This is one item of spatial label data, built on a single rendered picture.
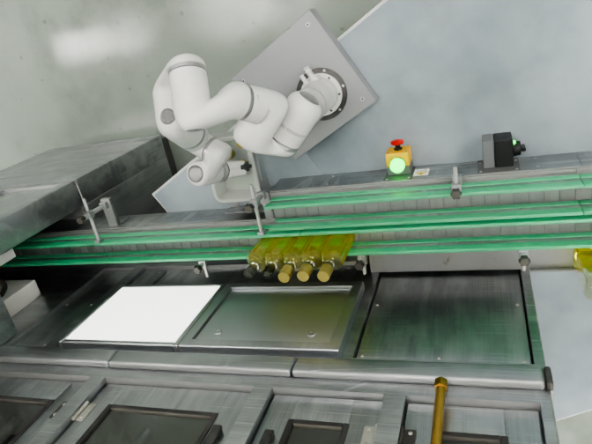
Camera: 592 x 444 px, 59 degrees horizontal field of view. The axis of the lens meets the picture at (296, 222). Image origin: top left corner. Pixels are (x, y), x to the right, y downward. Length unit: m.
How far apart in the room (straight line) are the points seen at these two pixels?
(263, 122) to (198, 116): 0.18
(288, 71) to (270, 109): 0.41
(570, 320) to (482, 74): 0.85
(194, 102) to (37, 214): 1.07
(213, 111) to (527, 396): 0.89
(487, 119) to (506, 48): 0.20
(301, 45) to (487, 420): 1.09
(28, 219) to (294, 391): 1.18
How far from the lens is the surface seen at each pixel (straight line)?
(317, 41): 1.61
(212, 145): 1.51
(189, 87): 1.19
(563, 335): 1.98
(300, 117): 1.32
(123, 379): 1.56
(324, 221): 1.62
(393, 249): 1.59
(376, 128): 1.68
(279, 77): 1.65
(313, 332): 1.44
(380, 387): 1.28
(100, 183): 2.36
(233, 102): 1.17
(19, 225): 2.05
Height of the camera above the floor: 2.35
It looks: 59 degrees down
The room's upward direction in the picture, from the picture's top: 145 degrees counter-clockwise
